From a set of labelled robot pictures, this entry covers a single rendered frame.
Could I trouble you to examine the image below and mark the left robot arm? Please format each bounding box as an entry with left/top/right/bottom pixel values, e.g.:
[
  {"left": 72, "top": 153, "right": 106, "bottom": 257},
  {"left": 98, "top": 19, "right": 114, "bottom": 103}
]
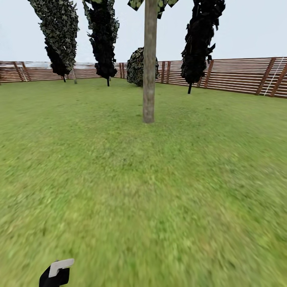
[{"left": 39, "top": 258, "right": 75, "bottom": 287}]

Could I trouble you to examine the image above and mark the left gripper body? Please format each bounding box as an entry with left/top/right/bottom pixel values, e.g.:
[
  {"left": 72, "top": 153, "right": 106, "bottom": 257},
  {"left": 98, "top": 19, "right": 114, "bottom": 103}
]
[{"left": 39, "top": 267, "right": 70, "bottom": 287}]

